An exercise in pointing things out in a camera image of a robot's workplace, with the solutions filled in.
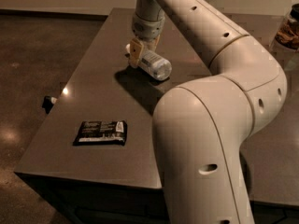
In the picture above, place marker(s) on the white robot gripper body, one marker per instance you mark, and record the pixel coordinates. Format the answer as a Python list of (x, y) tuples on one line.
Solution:
[(147, 29)]

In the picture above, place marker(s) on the blue label plastic bottle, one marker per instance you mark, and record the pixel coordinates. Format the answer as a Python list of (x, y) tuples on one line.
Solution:
[(153, 64)]

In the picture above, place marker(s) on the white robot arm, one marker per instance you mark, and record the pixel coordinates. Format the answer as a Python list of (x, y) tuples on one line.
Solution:
[(199, 126)]

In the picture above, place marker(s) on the black snack bar wrapper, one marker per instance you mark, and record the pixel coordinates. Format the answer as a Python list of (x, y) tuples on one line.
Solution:
[(101, 133)]

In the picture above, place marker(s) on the clear jar with snacks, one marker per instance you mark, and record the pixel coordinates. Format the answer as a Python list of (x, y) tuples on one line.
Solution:
[(285, 45)]

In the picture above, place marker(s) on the dark cabinet drawer front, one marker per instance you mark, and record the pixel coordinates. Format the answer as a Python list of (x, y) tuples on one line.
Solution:
[(84, 202)]

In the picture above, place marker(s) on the black drawer handle knob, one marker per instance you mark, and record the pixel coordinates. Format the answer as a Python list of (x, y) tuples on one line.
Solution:
[(48, 103)]

